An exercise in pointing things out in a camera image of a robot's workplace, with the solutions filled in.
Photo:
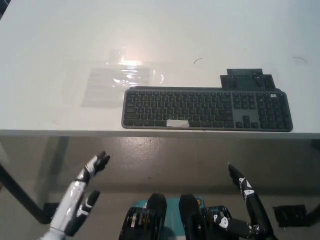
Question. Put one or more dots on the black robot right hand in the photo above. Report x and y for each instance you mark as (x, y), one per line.
(257, 212)

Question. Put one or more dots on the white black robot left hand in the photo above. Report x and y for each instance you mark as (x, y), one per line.
(71, 207)

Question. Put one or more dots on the black floor mounting plate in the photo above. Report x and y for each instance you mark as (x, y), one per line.
(50, 212)
(290, 215)

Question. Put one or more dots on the black slanted table leg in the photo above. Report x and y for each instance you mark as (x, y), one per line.
(22, 192)

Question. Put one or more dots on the grey table leg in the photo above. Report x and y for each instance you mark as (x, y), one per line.
(61, 155)

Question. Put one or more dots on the white tape strip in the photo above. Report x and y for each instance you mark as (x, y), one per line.
(177, 123)

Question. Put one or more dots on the black stepped flat plate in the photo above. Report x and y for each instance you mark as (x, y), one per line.
(246, 80)

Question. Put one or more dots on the clear plastic sheet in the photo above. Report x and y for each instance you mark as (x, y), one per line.
(117, 65)

